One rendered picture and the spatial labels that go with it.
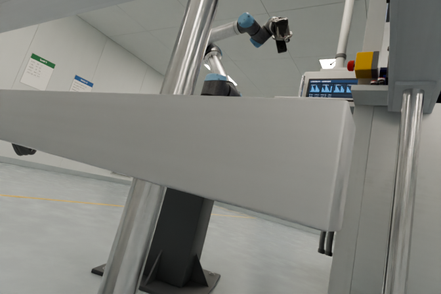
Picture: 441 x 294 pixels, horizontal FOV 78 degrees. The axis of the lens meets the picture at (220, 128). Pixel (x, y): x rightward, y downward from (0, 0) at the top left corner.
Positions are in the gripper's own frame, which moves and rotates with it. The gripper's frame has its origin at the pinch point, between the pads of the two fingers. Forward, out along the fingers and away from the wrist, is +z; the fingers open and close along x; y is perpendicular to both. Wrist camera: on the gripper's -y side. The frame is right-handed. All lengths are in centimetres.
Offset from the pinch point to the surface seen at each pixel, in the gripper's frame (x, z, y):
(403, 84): 20, 60, -4
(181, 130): -31, 102, 16
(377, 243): 10, 73, -51
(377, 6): 35.4, 11.0, 7.9
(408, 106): 20, 63, -9
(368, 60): 21.8, 35.3, -4.5
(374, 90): 18, 48, -10
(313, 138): -17, 109, 16
